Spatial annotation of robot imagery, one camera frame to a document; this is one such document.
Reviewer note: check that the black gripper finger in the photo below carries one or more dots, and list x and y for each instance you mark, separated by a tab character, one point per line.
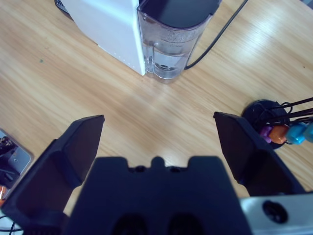
56	171
252	156

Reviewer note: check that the purple coffee capsule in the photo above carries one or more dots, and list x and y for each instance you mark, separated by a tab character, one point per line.
266	133

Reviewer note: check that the orange coffee capsule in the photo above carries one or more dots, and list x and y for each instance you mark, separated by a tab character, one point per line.
278	134

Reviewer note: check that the blue coffee capsule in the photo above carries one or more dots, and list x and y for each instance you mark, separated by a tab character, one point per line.
297	134
309	132

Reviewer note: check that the white capsule coffee machine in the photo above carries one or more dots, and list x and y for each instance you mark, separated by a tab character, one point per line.
110	31

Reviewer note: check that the black capsule holder with rods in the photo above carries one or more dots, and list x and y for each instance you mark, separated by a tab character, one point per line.
259	115

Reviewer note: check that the dark water tank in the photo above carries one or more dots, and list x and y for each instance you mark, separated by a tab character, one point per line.
171	36

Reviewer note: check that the grey mount with dark post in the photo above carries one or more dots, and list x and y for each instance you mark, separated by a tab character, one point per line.
12	156

